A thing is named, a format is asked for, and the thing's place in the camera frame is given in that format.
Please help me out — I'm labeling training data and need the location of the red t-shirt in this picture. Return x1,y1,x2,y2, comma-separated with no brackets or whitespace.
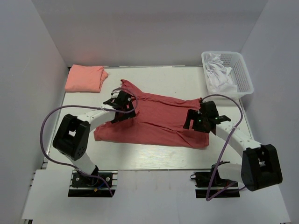
93,79,209,149

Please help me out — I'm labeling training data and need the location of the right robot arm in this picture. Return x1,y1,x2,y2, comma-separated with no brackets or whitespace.
184,101,283,191

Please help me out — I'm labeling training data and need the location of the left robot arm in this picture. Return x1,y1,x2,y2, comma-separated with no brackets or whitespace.
52,88,138,186

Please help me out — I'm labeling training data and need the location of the folded salmon t-shirt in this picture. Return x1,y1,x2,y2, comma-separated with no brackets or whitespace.
64,64,108,93

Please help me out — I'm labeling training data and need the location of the white crumpled t-shirt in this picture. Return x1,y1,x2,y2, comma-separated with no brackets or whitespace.
204,53,237,93

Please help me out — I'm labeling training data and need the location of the white plastic basket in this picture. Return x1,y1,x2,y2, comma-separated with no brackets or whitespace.
201,51,254,99

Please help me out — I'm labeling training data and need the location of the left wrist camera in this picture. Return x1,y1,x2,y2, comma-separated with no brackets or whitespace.
111,91,120,98

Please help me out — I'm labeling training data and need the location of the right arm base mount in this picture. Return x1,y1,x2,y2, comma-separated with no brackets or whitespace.
190,171,241,199

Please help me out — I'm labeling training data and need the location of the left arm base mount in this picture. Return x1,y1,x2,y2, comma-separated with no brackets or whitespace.
68,171,118,198

